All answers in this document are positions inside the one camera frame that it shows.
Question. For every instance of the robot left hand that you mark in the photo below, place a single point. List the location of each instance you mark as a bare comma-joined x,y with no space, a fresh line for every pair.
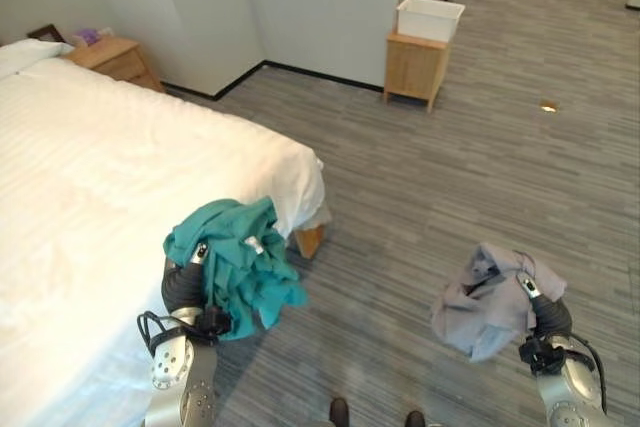
182,287

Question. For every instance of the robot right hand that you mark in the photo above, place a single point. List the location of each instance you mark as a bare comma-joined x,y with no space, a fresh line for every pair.
550,314

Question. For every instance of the teal green garment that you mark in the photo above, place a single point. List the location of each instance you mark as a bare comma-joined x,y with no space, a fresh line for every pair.
240,267

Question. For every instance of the grey garment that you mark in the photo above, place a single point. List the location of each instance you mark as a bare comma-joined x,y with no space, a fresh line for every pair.
487,297

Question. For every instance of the bed with white sheet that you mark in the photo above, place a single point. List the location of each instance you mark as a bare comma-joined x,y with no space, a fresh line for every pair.
125,182

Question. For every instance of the white plastic laundry basket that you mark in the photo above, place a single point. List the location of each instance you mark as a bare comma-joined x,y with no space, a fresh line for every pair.
429,17

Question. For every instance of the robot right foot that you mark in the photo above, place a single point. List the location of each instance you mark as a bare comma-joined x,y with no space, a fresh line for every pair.
414,418

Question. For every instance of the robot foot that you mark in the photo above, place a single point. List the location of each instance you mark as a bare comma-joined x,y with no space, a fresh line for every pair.
340,409
414,418

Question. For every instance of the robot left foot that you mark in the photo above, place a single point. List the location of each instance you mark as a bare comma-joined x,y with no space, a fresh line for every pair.
340,409

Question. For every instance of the wooden nightstand with drawer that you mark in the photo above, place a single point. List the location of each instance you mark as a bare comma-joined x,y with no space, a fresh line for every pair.
117,62

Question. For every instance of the purple tissue pack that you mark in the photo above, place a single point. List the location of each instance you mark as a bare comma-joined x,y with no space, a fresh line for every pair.
90,37

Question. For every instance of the white pillow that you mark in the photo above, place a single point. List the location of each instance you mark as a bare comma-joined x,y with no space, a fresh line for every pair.
27,54

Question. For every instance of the wooden cabinet stand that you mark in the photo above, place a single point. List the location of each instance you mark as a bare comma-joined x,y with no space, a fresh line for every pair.
414,67

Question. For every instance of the dark picture frame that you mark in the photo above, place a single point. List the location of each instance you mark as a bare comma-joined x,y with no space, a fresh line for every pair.
47,33

